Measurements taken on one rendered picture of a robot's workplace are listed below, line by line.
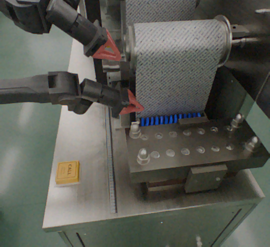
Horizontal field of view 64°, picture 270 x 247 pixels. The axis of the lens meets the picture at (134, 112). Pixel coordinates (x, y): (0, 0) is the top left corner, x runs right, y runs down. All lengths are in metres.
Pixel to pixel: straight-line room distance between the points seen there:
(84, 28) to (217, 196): 0.60
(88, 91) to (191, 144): 0.33
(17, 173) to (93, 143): 1.26
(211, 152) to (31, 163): 1.62
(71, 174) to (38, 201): 1.10
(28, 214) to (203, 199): 1.34
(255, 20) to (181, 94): 0.27
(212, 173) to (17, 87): 0.55
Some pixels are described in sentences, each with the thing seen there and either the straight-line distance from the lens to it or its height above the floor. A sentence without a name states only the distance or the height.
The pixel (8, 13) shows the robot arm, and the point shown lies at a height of 1.36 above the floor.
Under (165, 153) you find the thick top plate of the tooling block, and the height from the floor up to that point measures 1.03.
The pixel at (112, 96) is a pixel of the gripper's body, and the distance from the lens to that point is 0.62.
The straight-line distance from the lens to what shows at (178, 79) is 0.65.
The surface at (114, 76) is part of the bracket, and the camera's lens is 0.72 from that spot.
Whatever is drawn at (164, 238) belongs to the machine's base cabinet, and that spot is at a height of 0.63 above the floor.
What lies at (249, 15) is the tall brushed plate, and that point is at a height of 1.32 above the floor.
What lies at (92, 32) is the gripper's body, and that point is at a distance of 0.56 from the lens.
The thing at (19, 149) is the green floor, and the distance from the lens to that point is 2.17.
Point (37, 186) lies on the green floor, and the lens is 1.89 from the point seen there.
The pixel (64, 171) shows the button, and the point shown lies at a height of 0.92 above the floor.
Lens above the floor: 1.54
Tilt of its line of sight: 43 degrees down
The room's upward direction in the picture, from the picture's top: straight up
